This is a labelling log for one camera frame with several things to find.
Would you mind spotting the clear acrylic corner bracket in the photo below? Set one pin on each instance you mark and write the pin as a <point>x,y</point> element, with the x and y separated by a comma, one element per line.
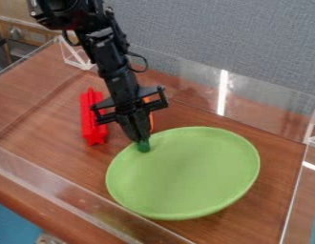
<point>76,56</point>

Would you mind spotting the clear acrylic enclosure walls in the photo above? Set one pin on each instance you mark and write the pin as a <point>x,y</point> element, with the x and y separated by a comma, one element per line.
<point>53,173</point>

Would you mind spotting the orange toy carrot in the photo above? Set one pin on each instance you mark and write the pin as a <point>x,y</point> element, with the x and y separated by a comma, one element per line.
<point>144,145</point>

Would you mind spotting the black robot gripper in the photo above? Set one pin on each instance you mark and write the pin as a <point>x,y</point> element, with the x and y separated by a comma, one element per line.
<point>130,104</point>

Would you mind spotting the green round plate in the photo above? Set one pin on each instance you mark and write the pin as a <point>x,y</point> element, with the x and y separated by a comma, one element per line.
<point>199,170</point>

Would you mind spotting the wooden box on shelf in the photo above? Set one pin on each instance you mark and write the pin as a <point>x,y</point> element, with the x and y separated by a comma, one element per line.
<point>14,13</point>

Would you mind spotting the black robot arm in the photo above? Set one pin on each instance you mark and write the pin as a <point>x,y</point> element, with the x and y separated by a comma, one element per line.
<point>104,41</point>

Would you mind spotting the red rectangular block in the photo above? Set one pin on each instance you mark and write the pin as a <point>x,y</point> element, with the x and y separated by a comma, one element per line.
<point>94,133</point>

